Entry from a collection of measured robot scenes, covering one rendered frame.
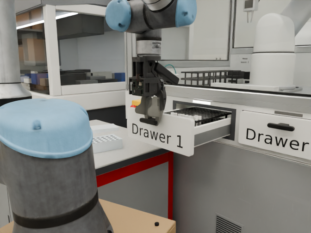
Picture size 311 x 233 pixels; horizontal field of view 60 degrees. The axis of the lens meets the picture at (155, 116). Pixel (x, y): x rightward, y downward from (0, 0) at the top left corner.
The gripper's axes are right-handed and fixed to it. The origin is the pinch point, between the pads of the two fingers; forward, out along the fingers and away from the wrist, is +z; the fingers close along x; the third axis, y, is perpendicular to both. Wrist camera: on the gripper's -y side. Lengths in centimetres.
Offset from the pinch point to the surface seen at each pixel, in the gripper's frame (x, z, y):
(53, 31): -80, -33, -5
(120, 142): -19.8, 11.8, -1.0
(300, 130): 35.9, 0.4, -22.9
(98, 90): -80, -1, -30
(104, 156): -16.7, 14.5, 8.2
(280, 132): 30.6, 2.3, -23.0
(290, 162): 33.8, 11.2, -24.8
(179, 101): -10.9, -2.3, -24.7
